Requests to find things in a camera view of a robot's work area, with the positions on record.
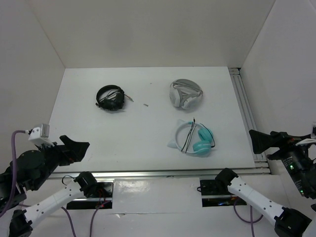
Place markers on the teal white cat-ear headphones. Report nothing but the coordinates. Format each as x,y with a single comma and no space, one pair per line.
192,138

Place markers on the white cover plate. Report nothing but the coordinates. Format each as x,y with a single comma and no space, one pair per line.
157,195

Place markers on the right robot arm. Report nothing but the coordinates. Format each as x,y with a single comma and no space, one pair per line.
287,222

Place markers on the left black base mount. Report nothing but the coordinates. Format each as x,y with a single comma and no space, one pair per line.
103,197

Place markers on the aluminium side rail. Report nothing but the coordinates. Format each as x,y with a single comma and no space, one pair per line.
249,116

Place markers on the aluminium front rail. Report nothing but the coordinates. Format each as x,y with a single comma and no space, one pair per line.
204,173

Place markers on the white grey gaming headset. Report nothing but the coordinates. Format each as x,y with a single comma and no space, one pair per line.
185,94

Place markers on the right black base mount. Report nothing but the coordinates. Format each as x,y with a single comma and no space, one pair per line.
214,196

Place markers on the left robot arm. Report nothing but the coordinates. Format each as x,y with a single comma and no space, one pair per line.
25,200

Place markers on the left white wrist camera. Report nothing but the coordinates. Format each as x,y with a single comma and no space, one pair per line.
39,136

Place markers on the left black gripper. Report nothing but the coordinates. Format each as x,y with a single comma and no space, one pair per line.
72,150

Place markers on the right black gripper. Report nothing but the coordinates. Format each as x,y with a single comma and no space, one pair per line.
282,139

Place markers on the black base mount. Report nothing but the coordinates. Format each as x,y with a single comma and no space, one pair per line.
214,196
103,197

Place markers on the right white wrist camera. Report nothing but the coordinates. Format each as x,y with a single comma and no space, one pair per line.
310,138

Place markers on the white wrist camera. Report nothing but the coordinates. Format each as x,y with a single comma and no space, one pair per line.
39,136
310,138

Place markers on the black headphones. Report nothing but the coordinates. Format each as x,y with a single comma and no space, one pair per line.
111,98

